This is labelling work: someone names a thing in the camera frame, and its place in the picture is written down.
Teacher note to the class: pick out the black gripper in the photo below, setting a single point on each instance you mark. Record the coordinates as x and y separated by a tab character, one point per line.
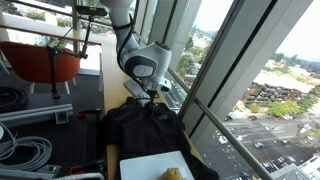
150	99

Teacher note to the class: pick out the black zip jumper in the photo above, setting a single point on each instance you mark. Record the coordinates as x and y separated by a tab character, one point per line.
132	130

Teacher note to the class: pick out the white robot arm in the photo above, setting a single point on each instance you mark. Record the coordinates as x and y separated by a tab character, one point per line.
146	66

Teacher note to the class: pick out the red black clamp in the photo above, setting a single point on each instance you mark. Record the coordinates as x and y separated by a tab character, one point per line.
94	166
96	113

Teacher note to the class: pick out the white flat board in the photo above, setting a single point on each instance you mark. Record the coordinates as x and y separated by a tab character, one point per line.
152	167

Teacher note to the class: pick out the yellow block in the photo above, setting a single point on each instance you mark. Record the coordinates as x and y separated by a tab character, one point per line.
172	174

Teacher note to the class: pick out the red black clamp near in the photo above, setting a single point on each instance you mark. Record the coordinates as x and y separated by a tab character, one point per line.
94	166

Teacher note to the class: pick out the grey window handrail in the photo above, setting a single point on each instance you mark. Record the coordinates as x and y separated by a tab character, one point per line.
200	121

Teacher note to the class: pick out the orange chair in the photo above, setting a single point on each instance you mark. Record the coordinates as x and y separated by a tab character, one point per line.
31	63

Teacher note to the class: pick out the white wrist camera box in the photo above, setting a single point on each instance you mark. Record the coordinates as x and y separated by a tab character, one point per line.
137	92

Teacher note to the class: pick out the black camera tripod stand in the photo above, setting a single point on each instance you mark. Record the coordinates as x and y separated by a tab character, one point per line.
91	12

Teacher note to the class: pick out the aluminium extrusion rail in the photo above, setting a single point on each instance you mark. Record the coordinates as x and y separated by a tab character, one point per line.
60	114

